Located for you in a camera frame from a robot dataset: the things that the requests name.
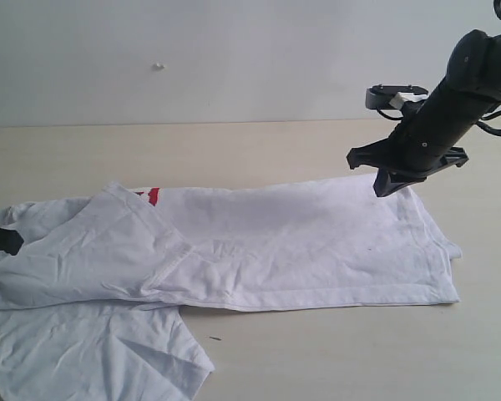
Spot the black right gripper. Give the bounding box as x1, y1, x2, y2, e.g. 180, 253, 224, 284
347, 82, 470, 198

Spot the white t-shirt with red lettering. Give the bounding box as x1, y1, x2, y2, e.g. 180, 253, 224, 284
0, 175, 461, 400

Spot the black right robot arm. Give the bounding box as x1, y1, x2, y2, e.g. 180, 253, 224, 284
347, 30, 501, 197

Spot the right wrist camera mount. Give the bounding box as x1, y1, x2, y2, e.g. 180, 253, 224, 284
365, 84, 428, 110

